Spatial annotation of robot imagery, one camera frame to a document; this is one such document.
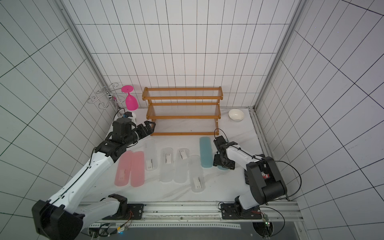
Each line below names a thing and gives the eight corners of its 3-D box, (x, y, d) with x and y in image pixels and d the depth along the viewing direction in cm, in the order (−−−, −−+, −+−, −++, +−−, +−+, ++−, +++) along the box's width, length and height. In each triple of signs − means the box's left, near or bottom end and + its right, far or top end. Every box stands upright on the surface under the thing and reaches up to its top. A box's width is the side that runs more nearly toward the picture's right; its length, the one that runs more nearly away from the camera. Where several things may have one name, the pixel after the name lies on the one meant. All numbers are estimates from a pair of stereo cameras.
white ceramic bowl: (236, 124, 111) (237, 120, 107) (225, 116, 115) (227, 112, 112) (243, 118, 115) (245, 113, 111) (233, 110, 120) (235, 106, 116)
